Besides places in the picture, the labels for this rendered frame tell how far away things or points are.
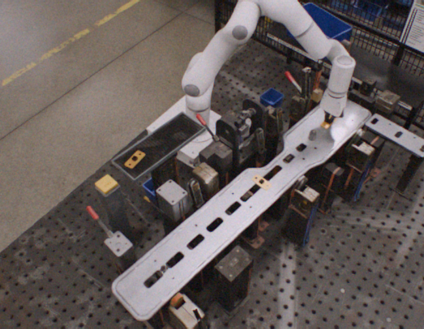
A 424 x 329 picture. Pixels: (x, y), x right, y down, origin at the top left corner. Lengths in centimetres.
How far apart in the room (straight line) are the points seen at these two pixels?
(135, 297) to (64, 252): 60
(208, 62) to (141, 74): 208
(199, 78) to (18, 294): 118
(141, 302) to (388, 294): 101
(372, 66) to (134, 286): 156
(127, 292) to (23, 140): 225
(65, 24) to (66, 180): 200
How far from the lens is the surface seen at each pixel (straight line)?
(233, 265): 154
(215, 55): 184
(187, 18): 457
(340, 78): 183
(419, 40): 231
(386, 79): 231
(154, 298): 154
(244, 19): 167
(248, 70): 276
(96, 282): 195
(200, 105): 206
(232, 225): 166
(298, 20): 169
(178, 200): 159
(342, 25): 242
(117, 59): 412
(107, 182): 162
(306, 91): 203
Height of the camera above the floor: 241
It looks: 51 degrees down
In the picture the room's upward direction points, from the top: 2 degrees counter-clockwise
